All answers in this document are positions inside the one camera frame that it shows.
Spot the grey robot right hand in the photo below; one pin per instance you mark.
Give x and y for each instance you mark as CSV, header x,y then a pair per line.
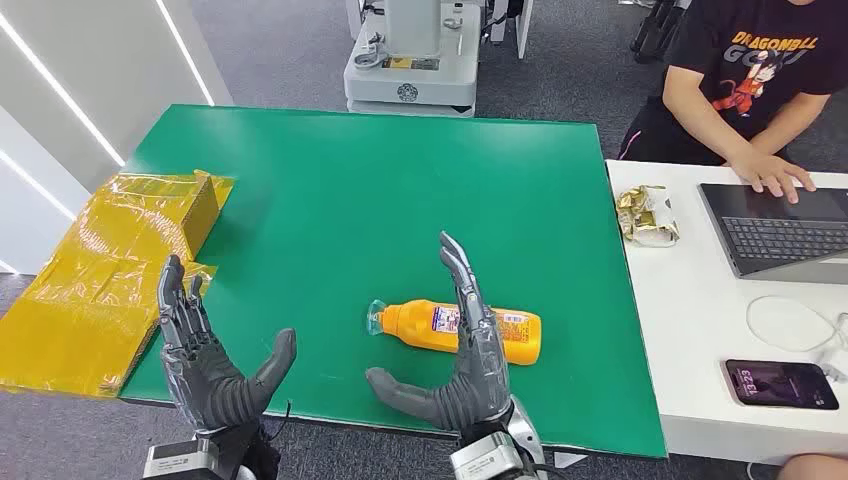
x,y
477,384

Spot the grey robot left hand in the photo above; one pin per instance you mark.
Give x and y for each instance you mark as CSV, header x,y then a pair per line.
x,y
205,378

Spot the orange plastic bottle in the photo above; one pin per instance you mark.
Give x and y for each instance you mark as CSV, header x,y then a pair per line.
x,y
414,324

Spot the white robot base unit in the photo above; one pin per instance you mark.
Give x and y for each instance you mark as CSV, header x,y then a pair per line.
x,y
411,79

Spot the person's right forearm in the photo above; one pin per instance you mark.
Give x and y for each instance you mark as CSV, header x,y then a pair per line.
x,y
719,136

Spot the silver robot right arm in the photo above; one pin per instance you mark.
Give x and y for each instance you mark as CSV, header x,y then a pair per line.
x,y
484,460

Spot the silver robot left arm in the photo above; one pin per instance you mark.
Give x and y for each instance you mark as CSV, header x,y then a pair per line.
x,y
179,464

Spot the person's left forearm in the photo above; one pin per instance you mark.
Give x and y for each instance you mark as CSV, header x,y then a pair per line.
x,y
792,122

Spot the yellow taped flat cardboard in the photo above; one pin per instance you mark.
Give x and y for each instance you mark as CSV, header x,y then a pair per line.
x,y
66,318

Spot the yellow taped cardboard box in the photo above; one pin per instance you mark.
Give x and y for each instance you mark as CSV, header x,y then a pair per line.
x,y
192,218

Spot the white desk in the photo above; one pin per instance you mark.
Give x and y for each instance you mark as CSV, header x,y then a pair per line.
x,y
689,331

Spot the green table mat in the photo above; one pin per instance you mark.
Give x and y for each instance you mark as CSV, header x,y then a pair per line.
x,y
371,185

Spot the crumpled gold foil wrapper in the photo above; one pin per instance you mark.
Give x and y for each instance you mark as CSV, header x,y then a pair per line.
x,y
646,215

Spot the black smartphone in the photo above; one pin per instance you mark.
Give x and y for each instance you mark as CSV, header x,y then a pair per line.
x,y
782,384

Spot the dark grey laptop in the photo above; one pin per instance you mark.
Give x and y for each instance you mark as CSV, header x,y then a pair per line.
x,y
782,238

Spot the person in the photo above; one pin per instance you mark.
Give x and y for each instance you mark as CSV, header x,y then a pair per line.
x,y
815,469
748,40

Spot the white charger adapter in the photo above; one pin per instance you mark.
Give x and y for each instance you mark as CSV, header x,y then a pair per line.
x,y
836,364

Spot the person's right hand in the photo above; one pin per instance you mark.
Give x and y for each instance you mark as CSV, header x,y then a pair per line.
x,y
772,173

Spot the black stand legs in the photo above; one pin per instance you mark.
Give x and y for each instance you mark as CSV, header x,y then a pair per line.
x,y
656,33

